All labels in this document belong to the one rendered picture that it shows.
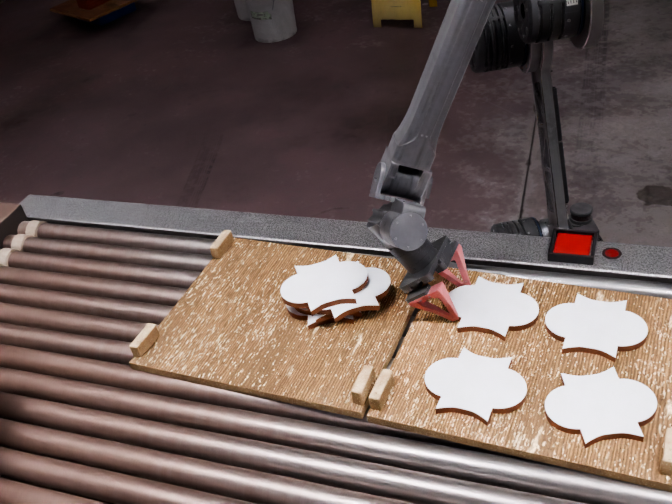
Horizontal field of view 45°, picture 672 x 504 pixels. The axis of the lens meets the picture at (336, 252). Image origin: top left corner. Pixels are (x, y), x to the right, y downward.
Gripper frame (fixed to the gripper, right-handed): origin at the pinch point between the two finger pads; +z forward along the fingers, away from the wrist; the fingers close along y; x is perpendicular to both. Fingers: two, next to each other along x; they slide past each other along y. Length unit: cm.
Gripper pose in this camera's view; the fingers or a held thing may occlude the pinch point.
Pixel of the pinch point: (459, 300)
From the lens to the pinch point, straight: 132.3
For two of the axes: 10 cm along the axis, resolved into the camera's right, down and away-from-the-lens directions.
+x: -6.4, 3.7, 6.7
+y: 3.8, -6.1, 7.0
